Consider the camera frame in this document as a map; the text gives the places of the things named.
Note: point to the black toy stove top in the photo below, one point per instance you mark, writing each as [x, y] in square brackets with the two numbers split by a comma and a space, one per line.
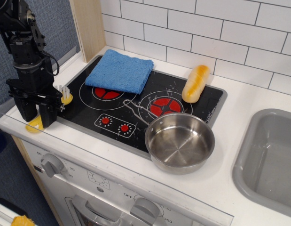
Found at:
[101, 116]

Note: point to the toy bread loaf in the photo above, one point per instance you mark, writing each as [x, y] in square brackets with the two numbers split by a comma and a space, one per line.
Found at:
[195, 84]

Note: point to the grey sink basin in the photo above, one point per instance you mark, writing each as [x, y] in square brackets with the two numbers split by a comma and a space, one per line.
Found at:
[262, 171]

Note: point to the yellow dish brush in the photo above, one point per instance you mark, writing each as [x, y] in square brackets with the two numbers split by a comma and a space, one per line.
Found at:
[36, 125]

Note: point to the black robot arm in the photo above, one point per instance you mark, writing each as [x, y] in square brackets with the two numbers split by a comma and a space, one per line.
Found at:
[21, 35]

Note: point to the yellow object bottom left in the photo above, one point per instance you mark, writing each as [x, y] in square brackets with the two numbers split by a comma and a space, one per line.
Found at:
[22, 221]

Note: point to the grey left oven knob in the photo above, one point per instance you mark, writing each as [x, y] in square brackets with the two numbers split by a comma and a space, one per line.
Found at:
[51, 165]

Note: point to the blue folded cloth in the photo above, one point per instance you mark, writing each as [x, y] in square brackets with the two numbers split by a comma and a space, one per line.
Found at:
[120, 72]

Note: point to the oven door with handle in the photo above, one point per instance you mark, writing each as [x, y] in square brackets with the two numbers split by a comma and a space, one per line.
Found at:
[96, 212]

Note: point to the stainless steel saucepan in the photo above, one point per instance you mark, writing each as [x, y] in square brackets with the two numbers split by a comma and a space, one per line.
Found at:
[178, 143]

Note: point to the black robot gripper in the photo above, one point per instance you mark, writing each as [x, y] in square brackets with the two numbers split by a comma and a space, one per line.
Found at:
[34, 86]

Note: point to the grey oven knob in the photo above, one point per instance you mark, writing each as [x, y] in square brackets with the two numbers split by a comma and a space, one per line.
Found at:
[51, 165]
[145, 210]

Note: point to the grey right oven knob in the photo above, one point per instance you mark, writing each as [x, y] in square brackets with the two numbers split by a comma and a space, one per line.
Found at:
[145, 210]

